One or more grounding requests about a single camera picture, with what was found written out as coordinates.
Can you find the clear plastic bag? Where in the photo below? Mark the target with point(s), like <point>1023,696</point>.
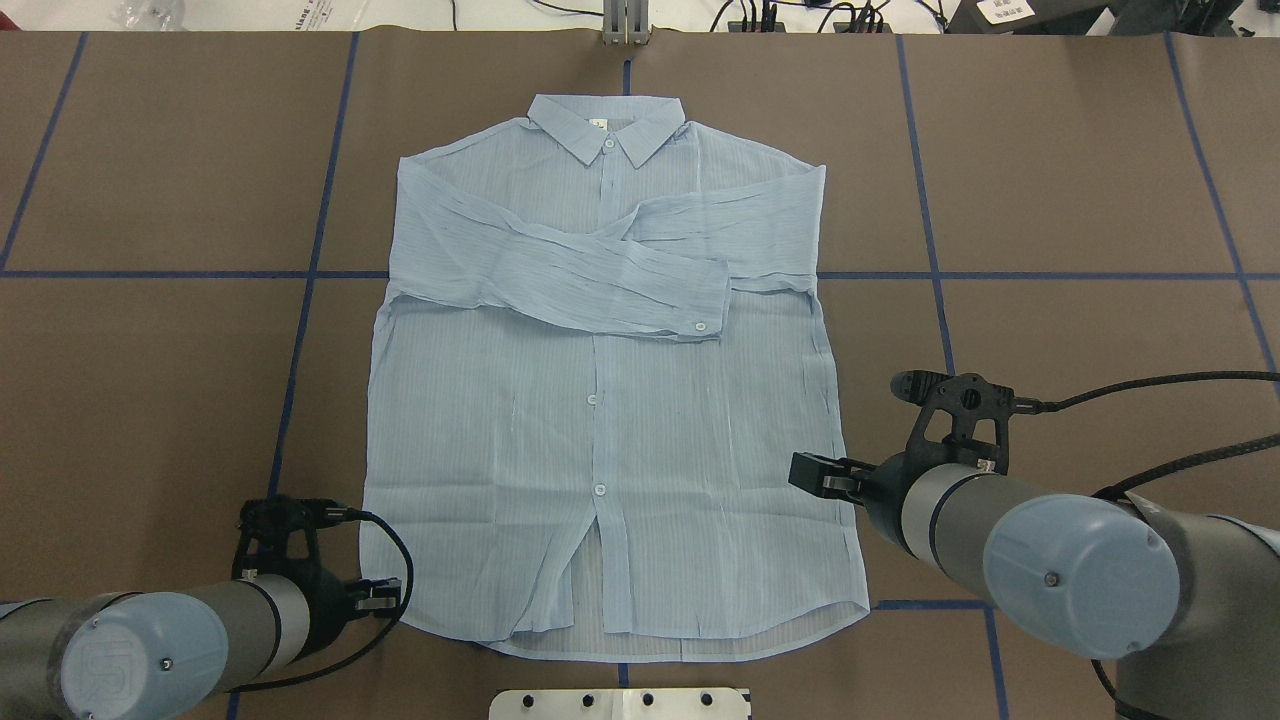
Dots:
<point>150,15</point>

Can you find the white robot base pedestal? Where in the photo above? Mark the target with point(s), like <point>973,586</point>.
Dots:
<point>623,703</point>

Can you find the light blue button shirt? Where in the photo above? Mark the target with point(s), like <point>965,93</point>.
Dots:
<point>600,346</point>

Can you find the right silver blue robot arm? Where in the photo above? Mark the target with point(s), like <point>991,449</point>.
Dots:
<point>1176,612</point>

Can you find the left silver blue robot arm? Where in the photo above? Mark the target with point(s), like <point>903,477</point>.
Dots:
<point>156,655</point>

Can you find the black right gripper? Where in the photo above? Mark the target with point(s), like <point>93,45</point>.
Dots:
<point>884,485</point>

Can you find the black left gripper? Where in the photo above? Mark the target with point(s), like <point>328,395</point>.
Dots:
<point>326,600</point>

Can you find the aluminium frame post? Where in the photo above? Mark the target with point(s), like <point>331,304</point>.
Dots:
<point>626,22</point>

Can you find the black box with label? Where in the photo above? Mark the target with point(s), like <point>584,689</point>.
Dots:
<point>1069,18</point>

